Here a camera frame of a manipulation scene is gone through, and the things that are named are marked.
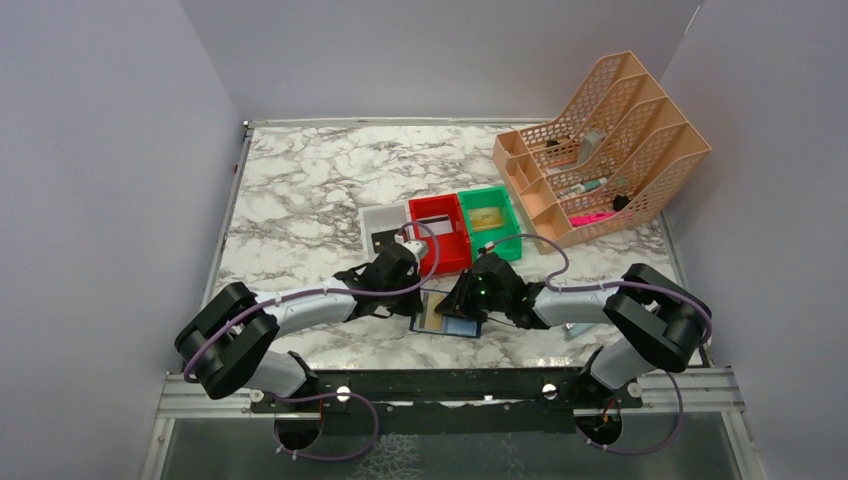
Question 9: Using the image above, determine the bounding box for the gold card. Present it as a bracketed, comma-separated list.
[468, 207, 504, 231]
[418, 293, 445, 333]

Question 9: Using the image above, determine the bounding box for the navy blue card holder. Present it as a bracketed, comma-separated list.
[409, 289, 482, 338]

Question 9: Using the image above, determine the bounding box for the white plastic bin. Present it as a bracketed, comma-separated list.
[358, 201, 410, 260]

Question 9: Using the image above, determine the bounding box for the green plastic bin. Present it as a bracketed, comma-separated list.
[457, 186, 521, 261]

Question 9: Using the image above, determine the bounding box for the red plastic bin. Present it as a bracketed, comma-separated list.
[408, 193, 472, 275]

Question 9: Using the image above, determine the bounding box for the peach desk organizer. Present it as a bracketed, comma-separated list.
[493, 51, 711, 247]

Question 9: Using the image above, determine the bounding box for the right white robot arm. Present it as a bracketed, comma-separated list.
[434, 253, 711, 396]

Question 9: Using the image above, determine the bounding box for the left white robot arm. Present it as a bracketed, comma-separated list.
[174, 240, 428, 400]

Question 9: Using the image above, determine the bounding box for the black card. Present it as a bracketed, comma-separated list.
[370, 230, 397, 254]

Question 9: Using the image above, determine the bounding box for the white grey card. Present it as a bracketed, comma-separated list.
[418, 215, 455, 237]

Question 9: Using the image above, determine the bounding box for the green capped marker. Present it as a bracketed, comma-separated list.
[557, 177, 608, 200]

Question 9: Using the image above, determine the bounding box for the black binder clip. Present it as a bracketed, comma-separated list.
[612, 195, 631, 212]

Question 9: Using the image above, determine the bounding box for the grey eraser block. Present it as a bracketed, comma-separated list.
[577, 129, 607, 165]

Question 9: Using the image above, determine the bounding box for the black front rail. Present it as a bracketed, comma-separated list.
[250, 367, 643, 436]

